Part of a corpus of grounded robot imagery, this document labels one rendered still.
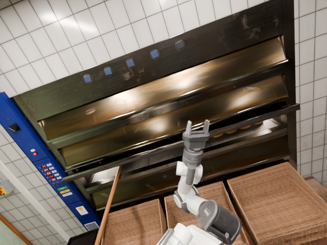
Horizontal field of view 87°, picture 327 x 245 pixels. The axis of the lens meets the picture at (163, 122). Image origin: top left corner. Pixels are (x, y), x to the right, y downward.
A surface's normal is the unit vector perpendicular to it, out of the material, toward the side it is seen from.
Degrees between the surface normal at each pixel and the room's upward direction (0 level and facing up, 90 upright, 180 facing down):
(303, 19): 90
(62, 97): 90
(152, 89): 70
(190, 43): 90
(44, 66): 90
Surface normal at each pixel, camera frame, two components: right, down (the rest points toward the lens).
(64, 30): 0.04, 0.40
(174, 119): -0.07, 0.08
